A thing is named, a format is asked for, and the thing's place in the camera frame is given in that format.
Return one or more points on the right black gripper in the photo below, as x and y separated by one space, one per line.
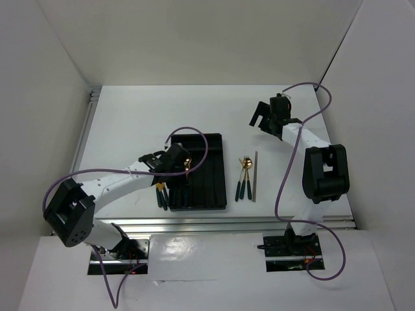
262 109

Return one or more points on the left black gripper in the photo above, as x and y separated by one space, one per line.
180 184

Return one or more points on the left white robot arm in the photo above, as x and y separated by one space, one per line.
71 209

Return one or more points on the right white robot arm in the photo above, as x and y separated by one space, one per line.
325 175

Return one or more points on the black cutlery tray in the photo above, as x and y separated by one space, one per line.
207 184

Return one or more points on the metal chopstick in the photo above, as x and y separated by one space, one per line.
256 152
254 180

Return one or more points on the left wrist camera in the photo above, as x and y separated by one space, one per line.
176 156

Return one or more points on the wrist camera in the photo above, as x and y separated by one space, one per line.
285 95
176 156

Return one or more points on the gold knife green handle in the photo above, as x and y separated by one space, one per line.
165 197
159 195

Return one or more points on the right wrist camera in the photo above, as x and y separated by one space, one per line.
285 95

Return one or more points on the aluminium frame rail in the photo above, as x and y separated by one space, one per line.
126 122

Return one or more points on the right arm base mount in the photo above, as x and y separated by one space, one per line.
280 256

